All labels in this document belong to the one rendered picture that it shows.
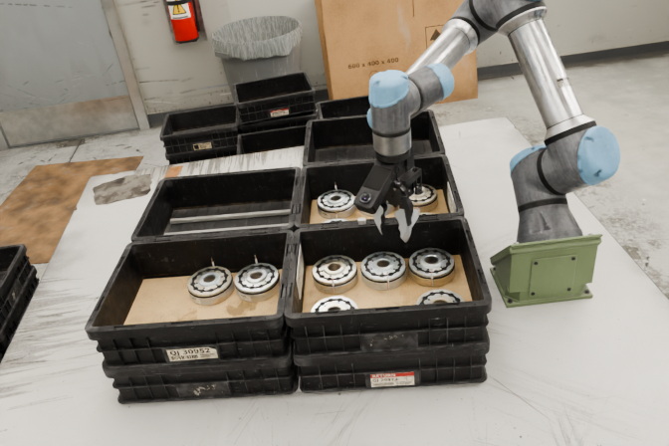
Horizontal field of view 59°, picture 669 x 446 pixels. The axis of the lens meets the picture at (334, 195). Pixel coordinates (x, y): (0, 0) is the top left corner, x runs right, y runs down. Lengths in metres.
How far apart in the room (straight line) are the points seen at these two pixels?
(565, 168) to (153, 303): 0.98
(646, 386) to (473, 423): 0.36
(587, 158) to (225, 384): 0.90
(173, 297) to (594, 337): 0.96
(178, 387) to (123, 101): 3.31
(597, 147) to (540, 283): 0.34
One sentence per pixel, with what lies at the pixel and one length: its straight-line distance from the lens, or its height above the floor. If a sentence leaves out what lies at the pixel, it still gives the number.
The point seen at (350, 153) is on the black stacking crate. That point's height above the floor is 0.83.
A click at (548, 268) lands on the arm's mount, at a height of 0.81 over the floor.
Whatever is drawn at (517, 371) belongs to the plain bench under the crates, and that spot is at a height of 0.70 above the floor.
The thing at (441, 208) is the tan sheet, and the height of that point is 0.83.
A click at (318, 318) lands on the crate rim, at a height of 0.93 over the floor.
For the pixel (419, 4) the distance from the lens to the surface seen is 4.15.
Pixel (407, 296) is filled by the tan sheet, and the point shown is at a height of 0.83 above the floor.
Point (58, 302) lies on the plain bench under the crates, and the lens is 1.80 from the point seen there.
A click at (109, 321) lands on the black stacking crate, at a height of 0.88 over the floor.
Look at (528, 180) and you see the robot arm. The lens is 1.47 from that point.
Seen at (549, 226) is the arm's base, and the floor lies 0.90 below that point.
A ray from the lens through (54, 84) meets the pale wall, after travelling 4.55.
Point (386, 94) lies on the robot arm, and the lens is 1.11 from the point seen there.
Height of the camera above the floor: 1.72
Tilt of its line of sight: 32 degrees down
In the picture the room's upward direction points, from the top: 7 degrees counter-clockwise
